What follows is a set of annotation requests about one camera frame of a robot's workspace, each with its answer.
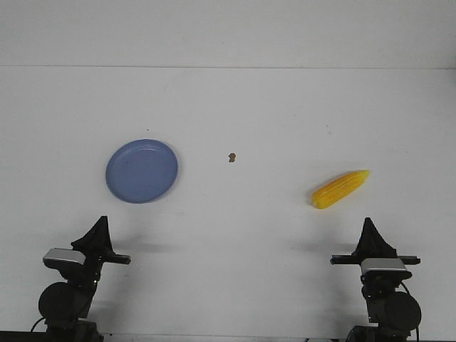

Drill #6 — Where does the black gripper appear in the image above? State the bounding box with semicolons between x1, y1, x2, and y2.
330;217;420;266
71;216;131;281

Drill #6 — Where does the yellow corn cob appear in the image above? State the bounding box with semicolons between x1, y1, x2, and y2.
311;170;371;209

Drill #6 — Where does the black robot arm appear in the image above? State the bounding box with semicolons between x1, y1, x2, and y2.
330;217;422;341
38;216;131;341

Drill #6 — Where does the blue round plate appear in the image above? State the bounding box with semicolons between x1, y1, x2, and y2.
105;139;179;204

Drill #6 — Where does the small brown table mark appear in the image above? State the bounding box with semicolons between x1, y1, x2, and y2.
228;152;237;163

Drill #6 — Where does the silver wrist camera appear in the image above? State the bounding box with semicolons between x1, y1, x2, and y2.
43;248;86;269
361;258;408;275

